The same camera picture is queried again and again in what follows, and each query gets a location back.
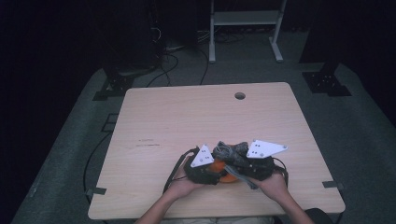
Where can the orange plush toy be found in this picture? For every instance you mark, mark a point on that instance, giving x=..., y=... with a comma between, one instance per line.
x=218, y=166

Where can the dark rounded object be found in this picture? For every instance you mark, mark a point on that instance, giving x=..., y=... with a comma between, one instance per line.
x=319, y=216

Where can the black stand base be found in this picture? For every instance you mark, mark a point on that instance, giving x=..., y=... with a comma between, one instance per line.
x=325, y=82
x=115, y=88

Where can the person's right hand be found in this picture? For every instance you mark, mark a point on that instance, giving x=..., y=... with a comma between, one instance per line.
x=274, y=186

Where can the black rectangular floor frame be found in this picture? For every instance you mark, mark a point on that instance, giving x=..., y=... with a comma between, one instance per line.
x=106, y=123

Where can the person's left hand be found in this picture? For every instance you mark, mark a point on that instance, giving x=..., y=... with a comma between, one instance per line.
x=183, y=186

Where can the grey fluffy cloth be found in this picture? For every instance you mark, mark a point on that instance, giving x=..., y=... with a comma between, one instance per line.
x=232, y=155

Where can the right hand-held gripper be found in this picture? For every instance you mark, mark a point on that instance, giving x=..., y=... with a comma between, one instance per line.
x=261, y=155

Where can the grey tape strip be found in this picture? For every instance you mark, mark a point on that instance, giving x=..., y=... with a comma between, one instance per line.
x=96, y=191
x=333, y=184

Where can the white metal stand frame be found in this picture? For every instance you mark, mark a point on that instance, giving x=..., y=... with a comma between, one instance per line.
x=246, y=18

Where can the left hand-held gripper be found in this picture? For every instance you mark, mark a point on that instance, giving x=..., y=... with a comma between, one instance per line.
x=202, y=157

